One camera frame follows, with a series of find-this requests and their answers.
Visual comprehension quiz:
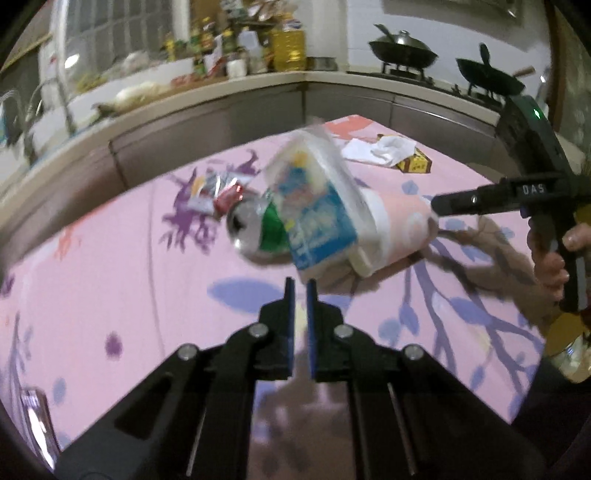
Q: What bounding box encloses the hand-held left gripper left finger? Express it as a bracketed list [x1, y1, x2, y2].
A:
[55, 277, 296, 480]

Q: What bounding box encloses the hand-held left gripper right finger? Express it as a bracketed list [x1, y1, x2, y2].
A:
[306, 278, 550, 480]

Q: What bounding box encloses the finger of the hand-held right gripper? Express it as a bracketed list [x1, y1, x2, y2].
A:
[431, 182, 520, 219]

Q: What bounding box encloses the yellow red box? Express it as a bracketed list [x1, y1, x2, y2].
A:
[396, 150, 433, 175]

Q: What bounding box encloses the paper cup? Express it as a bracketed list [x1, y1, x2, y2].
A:
[346, 191, 437, 278]

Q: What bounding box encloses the white tissue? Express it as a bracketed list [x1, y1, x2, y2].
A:
[342, 135, 416, 168]

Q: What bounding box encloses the blue white carton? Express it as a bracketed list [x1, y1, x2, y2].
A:
[277, 152, 358, 272]

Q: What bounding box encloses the crushed green can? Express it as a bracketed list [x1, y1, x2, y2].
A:
[225, 198, 296, 265]

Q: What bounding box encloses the beige trash bin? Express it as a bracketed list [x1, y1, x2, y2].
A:
[541, 310, 591, 385]

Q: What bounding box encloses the red snack wrapper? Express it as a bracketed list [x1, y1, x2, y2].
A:
[213, 182, 245, 217]

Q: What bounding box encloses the white red wrapper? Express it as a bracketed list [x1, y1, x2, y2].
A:
[187, 173, 220, 212]

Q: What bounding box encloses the person's right hand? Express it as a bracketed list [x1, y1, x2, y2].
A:
[527, 220, 591, 305]

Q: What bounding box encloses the black wok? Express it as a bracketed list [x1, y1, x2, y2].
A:
[455, 43, 536, 95]

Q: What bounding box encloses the gas stove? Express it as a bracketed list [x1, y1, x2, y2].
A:
[346, 62, 504, 112]

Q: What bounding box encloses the wok with metal lid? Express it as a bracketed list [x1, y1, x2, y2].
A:
[368, 24, 438, 70]

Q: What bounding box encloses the pink floral tablecloth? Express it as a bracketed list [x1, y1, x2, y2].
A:
[0, 114, 548, 462]

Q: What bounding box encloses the kitchen counter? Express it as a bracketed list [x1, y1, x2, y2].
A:
[0, 69, 591, 241]

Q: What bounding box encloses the yellow cooking oil bottle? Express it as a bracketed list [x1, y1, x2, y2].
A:
[270, 23, 308, 72]

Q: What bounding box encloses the cluttered spice rack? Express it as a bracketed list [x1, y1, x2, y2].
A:
[217, 0, 296, 33]

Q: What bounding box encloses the white food lump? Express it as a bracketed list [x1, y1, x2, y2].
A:
[113, 82, 160, 112]

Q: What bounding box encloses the row of sauce bottles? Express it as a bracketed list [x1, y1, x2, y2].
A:
[161, 18, 273, 77]

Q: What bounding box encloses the curved metal faucet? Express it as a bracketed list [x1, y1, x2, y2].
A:
[25, 76, 77, 158]

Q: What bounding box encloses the barred window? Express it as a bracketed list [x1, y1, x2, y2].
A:
[48, 0, 195, 93]

